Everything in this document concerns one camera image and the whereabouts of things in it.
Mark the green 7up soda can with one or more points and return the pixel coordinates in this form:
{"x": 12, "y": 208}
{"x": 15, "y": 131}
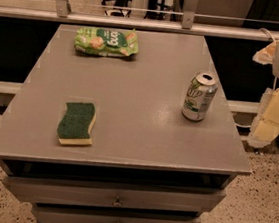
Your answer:
{"x": 199, "y": 95}

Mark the metal railing frame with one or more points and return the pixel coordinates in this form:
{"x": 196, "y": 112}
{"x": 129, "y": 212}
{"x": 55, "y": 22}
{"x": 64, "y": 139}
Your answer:
{"x": 245, "y": 19}

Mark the grey drawer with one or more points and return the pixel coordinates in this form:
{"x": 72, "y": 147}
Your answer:
{"x": 94, "y": 194}
{"x": 69, "y": 215}

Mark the top grey drawer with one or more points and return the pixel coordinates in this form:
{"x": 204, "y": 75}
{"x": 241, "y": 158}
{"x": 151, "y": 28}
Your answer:
{"x": 94, "y": 194}

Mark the grey drawer cabinet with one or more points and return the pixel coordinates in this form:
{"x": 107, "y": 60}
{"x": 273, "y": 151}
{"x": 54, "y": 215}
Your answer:
{"x": 139, "y": 136}

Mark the green and yellow sponge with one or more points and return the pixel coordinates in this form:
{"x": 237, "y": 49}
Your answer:
{"x": 76, "y": 124}

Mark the green rice chip bag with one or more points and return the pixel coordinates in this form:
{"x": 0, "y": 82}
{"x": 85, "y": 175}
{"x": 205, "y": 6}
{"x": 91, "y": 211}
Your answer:
{"x": 105, "y": 42}

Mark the metal drawer knob upper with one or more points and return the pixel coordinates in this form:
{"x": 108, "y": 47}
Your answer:
{"x": 117, "y": 202}

